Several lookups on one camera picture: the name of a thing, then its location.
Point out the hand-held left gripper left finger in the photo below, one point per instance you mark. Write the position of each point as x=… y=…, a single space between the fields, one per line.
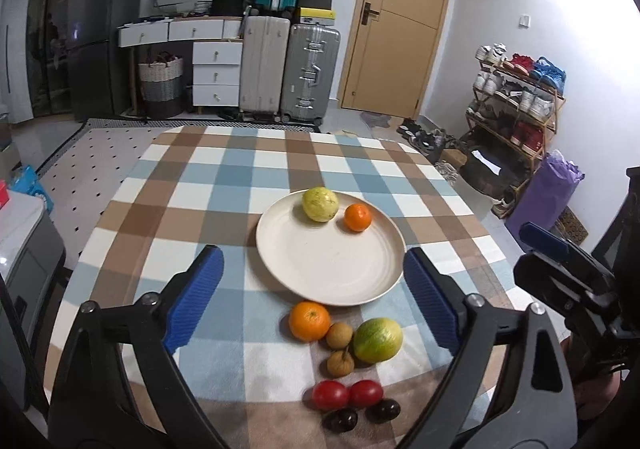
x=192 y=299

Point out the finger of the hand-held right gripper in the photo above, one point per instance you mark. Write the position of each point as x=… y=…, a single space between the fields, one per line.
x=560 y=286
x=547 y=239

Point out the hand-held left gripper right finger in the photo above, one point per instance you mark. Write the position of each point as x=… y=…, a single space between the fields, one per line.
x=432 y=299

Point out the green-yellow mango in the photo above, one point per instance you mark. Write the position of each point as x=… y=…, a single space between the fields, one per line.
x=377 y=340

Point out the brown longan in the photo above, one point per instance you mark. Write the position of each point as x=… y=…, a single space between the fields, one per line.
x=338 y=335
x=341 y=363

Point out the cream round plate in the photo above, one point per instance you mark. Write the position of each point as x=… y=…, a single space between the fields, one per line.
x=325 y=264

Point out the red tomato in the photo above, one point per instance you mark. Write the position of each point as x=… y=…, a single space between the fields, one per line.
x=365 y=393
x=330 y=394

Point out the large orange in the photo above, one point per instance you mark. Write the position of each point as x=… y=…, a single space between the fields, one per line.
x=309 y=321

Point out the dark purple plum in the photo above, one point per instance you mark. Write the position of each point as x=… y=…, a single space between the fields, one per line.
x=382 y=411
x=340 y=420

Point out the person's right hand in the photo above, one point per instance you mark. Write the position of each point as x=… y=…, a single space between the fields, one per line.
x=612 y=386

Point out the patterned doormat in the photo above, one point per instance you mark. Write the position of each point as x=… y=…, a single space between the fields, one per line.
x=574 y=224

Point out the purple bag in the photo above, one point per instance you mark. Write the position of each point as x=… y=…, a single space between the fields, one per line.
x=542 y=194

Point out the dark round basket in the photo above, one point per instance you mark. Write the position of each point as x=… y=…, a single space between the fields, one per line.
x=487 y=174

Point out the wooden shoe rack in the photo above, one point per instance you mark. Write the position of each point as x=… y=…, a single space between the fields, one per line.
x=545 y=149

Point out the small orange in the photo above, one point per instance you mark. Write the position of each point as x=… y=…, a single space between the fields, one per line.
x=357 y=217

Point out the checkered tablecloth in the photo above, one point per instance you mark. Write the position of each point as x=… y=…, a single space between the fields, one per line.
x=225 y=189

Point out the small cardboard box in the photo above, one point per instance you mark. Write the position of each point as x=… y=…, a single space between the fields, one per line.
x=452 y=158

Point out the group of sneakers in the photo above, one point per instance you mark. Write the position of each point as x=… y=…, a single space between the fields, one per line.
x=520 y=99

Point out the yellow round fruit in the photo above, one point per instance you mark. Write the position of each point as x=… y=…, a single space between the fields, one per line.
x=320 y=203

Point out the pile of dark shoes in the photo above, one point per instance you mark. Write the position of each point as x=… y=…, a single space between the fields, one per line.
x=425 y=136

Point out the white marble side table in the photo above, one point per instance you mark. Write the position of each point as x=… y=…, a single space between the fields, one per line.
x=20 y=229

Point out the grey floor mat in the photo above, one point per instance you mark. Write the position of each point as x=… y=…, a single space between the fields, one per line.
x=377 y=119

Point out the blue package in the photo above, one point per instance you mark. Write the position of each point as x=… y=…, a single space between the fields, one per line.
x=30 y=186

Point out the red gift bag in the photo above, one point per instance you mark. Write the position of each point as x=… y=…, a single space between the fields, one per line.
x=4 y=194

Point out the woven laundry basket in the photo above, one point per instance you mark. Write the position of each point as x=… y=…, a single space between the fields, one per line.
x=160 y=84

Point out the white desk with drawers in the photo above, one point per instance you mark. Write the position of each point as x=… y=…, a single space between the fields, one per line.
x=217 y=74

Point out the beige suitcase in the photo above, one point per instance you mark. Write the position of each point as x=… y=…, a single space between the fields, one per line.
x=264 y=64

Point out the silver suitcase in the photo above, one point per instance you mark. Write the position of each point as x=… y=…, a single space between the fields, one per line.
x=310 y=71

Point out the wooden door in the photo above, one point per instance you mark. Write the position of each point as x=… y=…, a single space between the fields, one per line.
x=400 y=29

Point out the black glossy wardrobe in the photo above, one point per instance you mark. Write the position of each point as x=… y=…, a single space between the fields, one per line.
x=50 y=54

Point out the grey refrigerator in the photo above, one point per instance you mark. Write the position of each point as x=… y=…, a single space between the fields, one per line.
x=105 y=29

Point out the black storage bag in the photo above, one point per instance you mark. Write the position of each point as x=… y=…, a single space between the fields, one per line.
x=227 y=5

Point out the white tall cabinet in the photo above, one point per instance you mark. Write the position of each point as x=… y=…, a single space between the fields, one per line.
x=15 y=54

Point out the yellow black shoebox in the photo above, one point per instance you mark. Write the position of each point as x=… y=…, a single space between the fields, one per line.
x=315 y=16

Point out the plain black shoebox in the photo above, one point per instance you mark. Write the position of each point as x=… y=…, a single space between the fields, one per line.
x=315 y=2

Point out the white light switch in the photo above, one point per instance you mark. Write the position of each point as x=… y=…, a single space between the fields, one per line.
x=524 y=21

